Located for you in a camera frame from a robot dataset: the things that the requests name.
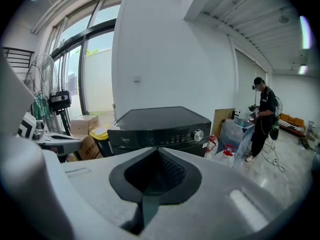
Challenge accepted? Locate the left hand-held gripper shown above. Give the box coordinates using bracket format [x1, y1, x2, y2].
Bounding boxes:
[17, 111, 84, 158]

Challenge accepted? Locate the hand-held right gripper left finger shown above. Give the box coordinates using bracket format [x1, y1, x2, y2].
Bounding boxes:
[61, 147, 160, 236]

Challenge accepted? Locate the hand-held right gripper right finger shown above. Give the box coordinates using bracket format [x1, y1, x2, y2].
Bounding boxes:
[139, 147, 298, 240]

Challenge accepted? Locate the large black-framed glass window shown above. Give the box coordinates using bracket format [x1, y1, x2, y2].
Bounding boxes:
[47, 1, 122, 121]

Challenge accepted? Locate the black washing machine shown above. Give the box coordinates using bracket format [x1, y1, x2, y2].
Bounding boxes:
[106, 105, 213, 159]

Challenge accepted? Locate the small plain cardboard box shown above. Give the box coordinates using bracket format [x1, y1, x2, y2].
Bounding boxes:
[70, 114, 101, 136]

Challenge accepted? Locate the large printed cardboard box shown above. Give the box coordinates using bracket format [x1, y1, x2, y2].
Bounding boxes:
[74, 133, 104, 161]

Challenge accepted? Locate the green garment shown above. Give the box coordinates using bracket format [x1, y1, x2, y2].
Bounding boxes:
[33, 95, 52, 127]

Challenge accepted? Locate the black bin with yellow lid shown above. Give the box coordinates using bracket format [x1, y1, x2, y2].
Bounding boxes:
[89, 124, 114, 159]

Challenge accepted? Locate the clear red-capped water jug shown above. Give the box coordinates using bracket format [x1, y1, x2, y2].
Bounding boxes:
[204, 133, 219, 160]
[214, 143, 238, 169]

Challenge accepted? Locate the large black standing fan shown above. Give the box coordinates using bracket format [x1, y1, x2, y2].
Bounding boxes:
[24, 53, 73, 137]

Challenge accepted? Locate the silver control knob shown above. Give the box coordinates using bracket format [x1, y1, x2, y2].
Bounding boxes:
[191, 128, 205, 143]

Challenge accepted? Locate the brown wooden board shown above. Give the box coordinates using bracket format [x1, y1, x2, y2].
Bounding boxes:
[214, 108, 236, 138]

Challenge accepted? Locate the black metal railing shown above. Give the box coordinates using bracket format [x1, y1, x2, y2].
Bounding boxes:
[1, 46, 35, 75]

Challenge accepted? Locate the orange sofa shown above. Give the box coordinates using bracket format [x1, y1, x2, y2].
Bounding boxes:
[278, 113, 308, 138]

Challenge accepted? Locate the small standing fan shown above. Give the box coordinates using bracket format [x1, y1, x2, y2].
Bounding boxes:
[274, 95, 284, 117]

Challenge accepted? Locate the tangled floor cable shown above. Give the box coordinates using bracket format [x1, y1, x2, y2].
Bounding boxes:
[260, 133, 286, 174]

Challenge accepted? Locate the metal wire rack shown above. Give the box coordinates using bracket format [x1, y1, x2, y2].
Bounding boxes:
[306, 120, 316, 143]

